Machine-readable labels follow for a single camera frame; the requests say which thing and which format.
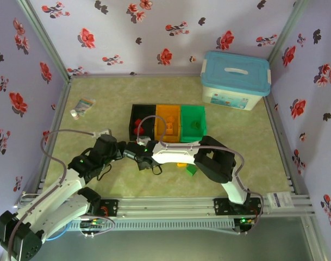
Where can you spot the red lego brick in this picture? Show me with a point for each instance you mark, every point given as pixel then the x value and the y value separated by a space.
pixel 138 123
pixel 140 131

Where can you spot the orange lego brick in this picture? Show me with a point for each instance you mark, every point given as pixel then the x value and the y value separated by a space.
pixel 169 131
pixel 169 119
pixel 181 164
pixel 169 126

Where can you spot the green lego brick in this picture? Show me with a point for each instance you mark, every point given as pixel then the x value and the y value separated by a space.
pixel 191 170
pixel 195 124

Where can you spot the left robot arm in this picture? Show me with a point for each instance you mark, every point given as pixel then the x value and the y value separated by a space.
pixel 45 201

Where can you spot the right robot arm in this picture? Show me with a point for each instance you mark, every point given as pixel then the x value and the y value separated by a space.
pixel 176 153

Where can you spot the orange plastic bin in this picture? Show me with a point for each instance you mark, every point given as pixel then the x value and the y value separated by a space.
pixel 161 122

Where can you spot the black plastic bin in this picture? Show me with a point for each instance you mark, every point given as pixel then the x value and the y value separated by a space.
pixel 143 111

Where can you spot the small white bottle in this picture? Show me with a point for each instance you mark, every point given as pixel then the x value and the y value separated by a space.
pixel 74 114

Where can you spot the small printed packet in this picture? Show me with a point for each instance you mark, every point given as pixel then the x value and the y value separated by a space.
pixel 85 104

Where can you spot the left circuit board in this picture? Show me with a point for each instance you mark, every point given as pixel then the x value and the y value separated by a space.
pixel 93 224

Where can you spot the circuit board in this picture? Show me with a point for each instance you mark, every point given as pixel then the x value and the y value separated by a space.
pixel 93 224
pixel 245 220

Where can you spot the green plastic bin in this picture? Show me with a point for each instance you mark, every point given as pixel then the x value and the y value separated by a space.
pixel 188 133

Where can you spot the right circuit board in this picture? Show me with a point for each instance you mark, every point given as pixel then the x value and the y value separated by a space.
pixel 245 220

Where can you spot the storage box with blue lid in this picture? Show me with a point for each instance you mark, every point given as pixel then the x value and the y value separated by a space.
pixel 236 73

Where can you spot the white label card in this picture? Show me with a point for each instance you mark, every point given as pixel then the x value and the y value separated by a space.
pixel 280 200

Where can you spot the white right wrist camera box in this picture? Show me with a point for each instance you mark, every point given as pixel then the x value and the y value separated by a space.
pixel 143 140

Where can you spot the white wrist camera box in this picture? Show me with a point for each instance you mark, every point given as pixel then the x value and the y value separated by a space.
pixel 102 133
pixel 143 140

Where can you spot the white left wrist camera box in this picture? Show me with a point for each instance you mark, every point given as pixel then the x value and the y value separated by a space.
pixel 102 133

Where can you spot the aluminum base rail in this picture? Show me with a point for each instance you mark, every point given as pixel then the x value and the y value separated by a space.
pixel 165 208

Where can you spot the aluminum side rail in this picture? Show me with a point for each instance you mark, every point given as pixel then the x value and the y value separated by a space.
pixel 62 100
pixel 274 119

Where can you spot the aluminum corner post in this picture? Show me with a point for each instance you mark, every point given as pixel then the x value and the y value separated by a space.
pixel 287 30
pixel 45 40

